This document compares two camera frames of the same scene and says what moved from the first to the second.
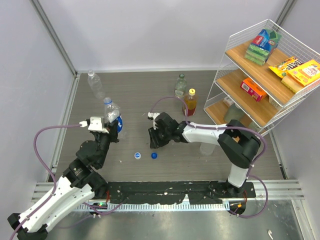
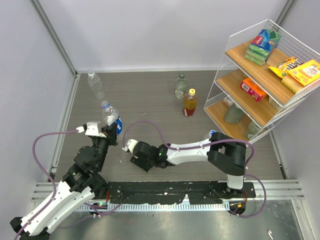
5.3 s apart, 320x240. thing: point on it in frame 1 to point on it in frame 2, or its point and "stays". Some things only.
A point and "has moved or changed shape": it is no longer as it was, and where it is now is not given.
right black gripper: (155, 143) to (138, 161)
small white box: (228, 101) stays
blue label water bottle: (112, 113) has moved or changed shape
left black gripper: (112, 129) stays
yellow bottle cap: (192, 91) stays
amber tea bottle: (191, 102) stays
